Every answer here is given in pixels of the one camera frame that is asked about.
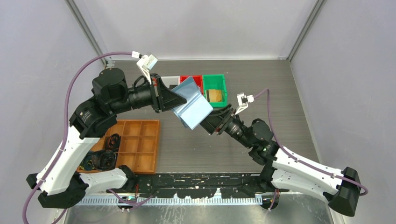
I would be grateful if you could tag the red plastic bin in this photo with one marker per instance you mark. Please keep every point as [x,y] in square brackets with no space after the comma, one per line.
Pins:
[198,79]

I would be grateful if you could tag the white plastic bin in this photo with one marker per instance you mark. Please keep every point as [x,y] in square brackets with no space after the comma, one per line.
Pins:
[170,80]

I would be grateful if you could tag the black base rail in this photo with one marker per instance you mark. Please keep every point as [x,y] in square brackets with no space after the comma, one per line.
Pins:
[197,185]

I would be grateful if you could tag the blue card holder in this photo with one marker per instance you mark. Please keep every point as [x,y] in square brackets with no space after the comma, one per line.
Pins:
[196,108]

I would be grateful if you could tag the wooden compartment tray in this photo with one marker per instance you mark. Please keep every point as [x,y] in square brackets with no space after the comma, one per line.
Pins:
[139,141]

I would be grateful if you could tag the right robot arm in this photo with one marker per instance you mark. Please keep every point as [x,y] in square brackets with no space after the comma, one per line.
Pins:
[285,169]

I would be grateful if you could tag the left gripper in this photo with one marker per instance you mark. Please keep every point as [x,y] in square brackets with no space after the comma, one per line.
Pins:
[164,99]

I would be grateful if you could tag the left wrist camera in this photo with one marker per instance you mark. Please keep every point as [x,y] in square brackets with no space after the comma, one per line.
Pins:
[145,65]

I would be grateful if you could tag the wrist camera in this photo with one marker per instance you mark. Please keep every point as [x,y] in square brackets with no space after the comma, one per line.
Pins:
[145,65]
[243,101]

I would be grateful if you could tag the gold cards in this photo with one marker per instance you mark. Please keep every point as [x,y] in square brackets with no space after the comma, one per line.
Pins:
[214,95]

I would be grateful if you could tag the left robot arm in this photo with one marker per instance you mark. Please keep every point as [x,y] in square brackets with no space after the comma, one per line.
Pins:
[61,185]

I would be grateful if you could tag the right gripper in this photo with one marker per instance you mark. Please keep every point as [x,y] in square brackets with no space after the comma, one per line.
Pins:
[211,122]

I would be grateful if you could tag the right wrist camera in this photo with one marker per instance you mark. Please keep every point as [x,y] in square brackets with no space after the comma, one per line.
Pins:
[243,101]

